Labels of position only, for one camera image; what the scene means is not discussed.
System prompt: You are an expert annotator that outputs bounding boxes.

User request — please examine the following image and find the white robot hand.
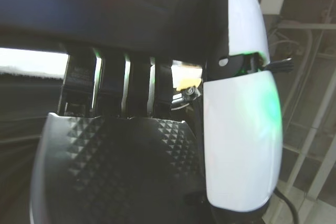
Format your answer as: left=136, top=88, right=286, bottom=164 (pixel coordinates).
left=28, top=0, right=293, bottom=224

